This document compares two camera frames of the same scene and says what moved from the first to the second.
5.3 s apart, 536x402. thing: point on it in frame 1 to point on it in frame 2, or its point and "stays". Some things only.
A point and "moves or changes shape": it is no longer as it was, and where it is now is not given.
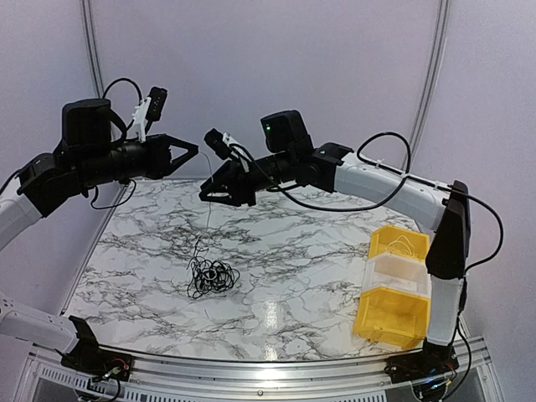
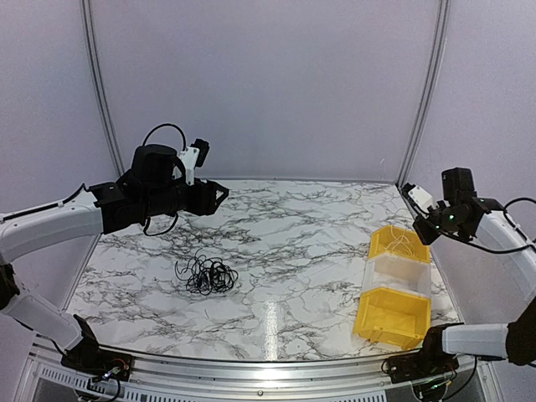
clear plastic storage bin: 398,274 stays
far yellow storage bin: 395,240 stays
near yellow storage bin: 393,317 stays
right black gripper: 245,195 to 427,237
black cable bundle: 209,275 moves or changes shape
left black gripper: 158,158 to 203,202
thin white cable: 210,207 to 391,229
